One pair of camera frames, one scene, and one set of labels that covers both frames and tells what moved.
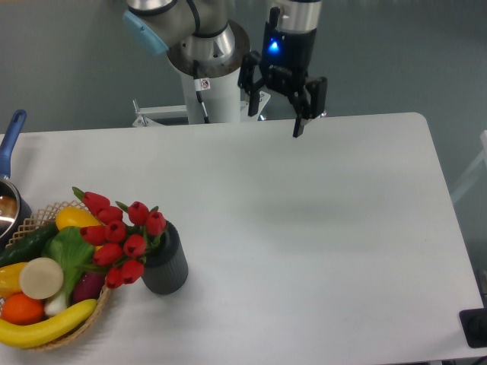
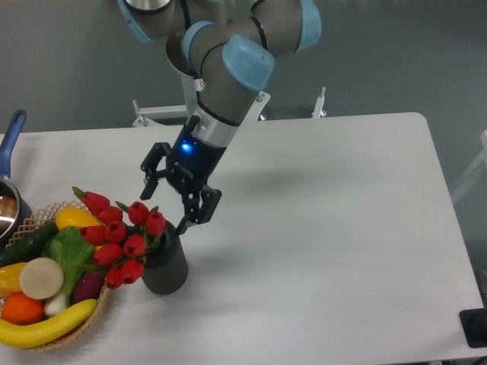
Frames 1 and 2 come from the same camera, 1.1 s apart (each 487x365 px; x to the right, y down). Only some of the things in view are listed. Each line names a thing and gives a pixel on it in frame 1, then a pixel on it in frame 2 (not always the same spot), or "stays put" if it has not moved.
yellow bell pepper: [10, 280] stays put
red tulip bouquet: [123, 239] stays put
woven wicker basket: [39, 220] stays put
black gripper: [287, 57] -> [192, 161]
